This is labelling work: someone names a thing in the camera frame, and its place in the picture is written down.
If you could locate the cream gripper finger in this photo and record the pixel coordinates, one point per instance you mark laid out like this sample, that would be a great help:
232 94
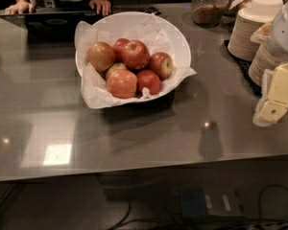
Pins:
262 34
273 104

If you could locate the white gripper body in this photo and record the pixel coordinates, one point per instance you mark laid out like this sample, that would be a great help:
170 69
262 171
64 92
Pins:
285 33

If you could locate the red yellow apple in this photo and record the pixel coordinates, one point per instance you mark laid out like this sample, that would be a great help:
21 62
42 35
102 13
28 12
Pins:
162 64

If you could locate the white paper bowl stack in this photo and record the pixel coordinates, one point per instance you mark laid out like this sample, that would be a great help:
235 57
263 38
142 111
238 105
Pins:
263 10

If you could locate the dark red apple front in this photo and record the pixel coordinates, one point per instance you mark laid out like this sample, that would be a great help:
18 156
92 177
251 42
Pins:
148 79

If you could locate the large red apple top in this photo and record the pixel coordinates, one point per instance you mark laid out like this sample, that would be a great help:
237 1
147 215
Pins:
135 55

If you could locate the red apple back centre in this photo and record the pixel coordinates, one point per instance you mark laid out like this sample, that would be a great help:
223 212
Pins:
118 47

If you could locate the orange red apple front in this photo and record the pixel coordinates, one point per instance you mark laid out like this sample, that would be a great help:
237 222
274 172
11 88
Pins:
122 84

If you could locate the pale apple middle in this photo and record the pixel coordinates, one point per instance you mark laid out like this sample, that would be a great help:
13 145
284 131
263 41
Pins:
116 66

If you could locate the yellowish apple far left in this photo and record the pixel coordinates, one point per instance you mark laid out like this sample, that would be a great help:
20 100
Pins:
101 56

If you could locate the person's left hand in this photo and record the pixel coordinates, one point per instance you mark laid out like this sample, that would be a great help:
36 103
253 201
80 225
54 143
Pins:
101 7

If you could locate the person's right hand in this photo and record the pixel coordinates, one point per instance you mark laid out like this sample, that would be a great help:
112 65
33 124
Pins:
21 6

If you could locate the rear paper plate stack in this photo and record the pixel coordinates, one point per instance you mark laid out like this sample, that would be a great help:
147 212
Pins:
240 44

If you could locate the paper plate stack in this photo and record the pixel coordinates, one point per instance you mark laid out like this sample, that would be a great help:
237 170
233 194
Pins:
262 60
240 44

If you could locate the front paper plate stack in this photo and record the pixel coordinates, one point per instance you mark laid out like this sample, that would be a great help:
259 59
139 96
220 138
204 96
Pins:
262 60

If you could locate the black tray under plates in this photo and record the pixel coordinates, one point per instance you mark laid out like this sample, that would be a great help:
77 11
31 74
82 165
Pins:
244 67

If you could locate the glass jar with nuts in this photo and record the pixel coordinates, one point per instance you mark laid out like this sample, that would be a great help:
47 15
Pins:
208 13

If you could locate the white paper liner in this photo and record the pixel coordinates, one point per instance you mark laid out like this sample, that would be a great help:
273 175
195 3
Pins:
92 90

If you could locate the dark box under table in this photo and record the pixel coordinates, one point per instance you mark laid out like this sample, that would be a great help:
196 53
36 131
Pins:
210 202

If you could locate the black laptop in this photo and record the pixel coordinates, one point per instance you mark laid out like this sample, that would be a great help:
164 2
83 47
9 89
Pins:
53 23

